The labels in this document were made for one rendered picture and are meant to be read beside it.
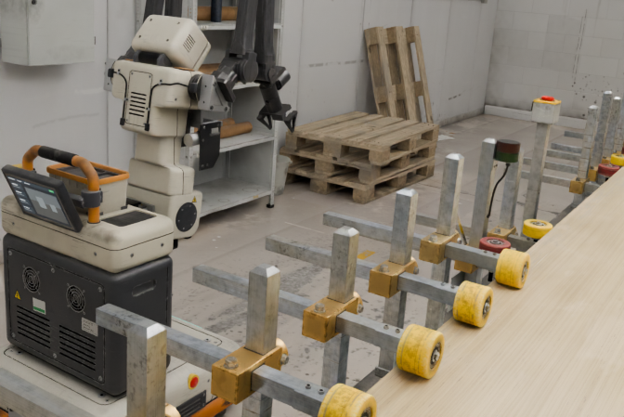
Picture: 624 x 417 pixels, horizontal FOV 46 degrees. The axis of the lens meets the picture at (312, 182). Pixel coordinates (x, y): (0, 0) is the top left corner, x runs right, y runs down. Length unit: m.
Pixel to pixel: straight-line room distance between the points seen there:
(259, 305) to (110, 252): 1.07
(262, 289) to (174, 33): 1.45
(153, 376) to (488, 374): 0.62
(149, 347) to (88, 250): 1.30
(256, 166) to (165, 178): 2.71
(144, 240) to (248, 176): 3.07
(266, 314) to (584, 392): 0.56
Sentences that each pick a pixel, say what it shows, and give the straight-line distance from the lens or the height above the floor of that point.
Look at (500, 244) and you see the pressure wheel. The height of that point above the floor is 0.91.
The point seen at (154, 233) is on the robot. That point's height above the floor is 0.78.
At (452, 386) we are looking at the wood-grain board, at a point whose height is 0.90.
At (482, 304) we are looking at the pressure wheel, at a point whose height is 0.96.
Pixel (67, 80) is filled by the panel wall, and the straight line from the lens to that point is 4.25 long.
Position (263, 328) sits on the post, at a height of 1.02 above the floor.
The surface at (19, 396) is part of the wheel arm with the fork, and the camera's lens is 1.12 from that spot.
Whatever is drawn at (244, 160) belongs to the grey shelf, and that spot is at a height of 0.29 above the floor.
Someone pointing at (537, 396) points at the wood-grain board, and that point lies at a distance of 1.32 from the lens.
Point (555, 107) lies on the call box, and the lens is 2.44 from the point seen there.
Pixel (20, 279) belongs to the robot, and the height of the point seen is 0.56.
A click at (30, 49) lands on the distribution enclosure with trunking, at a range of 3.79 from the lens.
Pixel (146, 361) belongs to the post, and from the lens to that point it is 0.96.
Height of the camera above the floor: 1.53
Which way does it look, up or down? 15 degrees down
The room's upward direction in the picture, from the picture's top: 4 degrees clockwise
